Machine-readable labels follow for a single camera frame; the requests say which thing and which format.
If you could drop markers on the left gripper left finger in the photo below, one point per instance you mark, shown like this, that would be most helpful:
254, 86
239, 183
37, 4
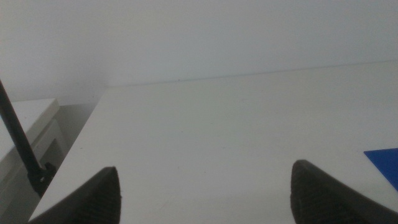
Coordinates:
96, 202

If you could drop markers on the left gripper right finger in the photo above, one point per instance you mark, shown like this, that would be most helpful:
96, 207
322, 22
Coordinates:
317, 199

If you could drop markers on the blue rectangular mat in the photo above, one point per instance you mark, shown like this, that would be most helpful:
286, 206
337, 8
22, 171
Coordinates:
385, 163

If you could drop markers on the black pole with clamp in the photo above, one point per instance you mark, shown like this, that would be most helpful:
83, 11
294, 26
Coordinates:
18, 137

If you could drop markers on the white side cabinet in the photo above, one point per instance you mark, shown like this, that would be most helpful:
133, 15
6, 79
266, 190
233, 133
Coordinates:
28, 116

